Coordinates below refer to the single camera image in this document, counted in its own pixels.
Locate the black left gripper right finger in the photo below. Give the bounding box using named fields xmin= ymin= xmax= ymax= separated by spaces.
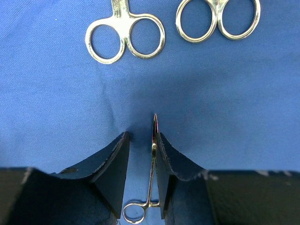
xmin=155 ymin=133 xmax=300 ymax=225

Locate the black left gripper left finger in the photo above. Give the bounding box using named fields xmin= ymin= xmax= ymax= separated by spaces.
xmin=0 ymin=132 xmax=129 ymax=225

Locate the small steel hemostat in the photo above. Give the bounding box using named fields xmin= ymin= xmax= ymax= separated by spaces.
xmin=122 ymin=113 xmax=160 ymax=225

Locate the blue surgical wrap cloth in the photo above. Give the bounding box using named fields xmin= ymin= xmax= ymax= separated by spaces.
xmin=0 ymin=0 xmax=300 ymax=225

